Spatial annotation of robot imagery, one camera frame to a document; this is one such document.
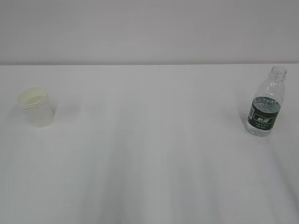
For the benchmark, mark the clear water bottle green label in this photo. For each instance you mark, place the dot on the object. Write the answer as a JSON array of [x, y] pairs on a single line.
[[267, 103]]

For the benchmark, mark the white paper cup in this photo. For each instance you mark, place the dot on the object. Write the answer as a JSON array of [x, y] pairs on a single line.
[[36, 106]]

